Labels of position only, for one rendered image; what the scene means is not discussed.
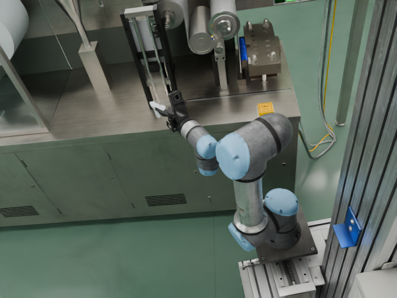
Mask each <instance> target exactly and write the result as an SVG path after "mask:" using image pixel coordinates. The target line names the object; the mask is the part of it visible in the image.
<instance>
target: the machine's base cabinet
mask: <svg viewBox="0 0 397 298"><path fill-rule="evenodd" d="M291 124H292V129H293V135H292V139H291V142H290V143H289V145H288V146H287V148H286V149H285V150H283V151H282V152H280V153H279V154H277V155H276V156H274V157H272V158H271V159H270V160H268V161H267V169H266V173H265V175H264V176H263V177H262V194H263V200H264V199H265V196H266V194H267V193H268V192H269V191H271V190H273V189H277V188H282V189H287V190H289V191H291V192H293V194H294V193H295V175H296V165H297V148H298V130H299V122H293V123H291ZM237 129H239V128H232V129H221V130H214V131H208V133H209V134H210V135H211V136H213V137H214V138H215V139H216V141H217V142H219V141H220V140H221V139H223V138H224V137H225V136H226V135H227V134H230V133H233V132H234V131H236V130H237ZM222 210H237V206H236V198H235V189H234V184H233V180H232V179H230V178H228V177H227V176H226V175H225V174H224V172H222V170H221V168H220V166H219V167H218V171H217V172H216V174H214V175H212V176H205V175H202V174H201V173H200V171H199V168H198V166H197V160H196V155H195V152H194V148H193V147H192V145H191V144H190V143H189V142H188V141H187V140H186V139H184V138H183V137H182V136H181V135H180V134H172V135H160V136H153V137H142V138H130V139H123V140H112V141H99V142H88V143H81V144H69V145H58V146H51V147H39V148H28V149H20V150H9V151H0V227H6V226H22V225H38V224H53V223H62V222H77V221H94V220H102V219H118V218H133V217H142V216H158V215H173V214H182V213H197V212H213V211H222Z"/></svg>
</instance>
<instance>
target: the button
mask: <svg viewBox="0 0 397 298"><path fill-rule="evenodd" d="M258 112H259V116H262V115H265V114H268V113H273V112H274V110H273V106H272V102H268V103H258Z"/></svg>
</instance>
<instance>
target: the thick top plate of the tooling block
mask: <svg viewBox="0 0 397 298"><path fill-rule="evenodd" d="M243 33H244V39H245V35H248V34H249V38H250V47H246V51H247V57H250V61H251V57H252V55H256V57H257V61H258V63H257V64H255V65H252V64H249V63H248V70H249V76H259V75H269V74H275V73H281V60H280V57H279V52H278V48H277V44H276V39H275V34H274V30H273V27H272V22H269V27H268V28H263V23H259V24H252V29H251V30H246V25H244V26H243ZM272 51H274V52H275V53H276V61H270V60H269V58H270V55H271V52H272Z"/></svg>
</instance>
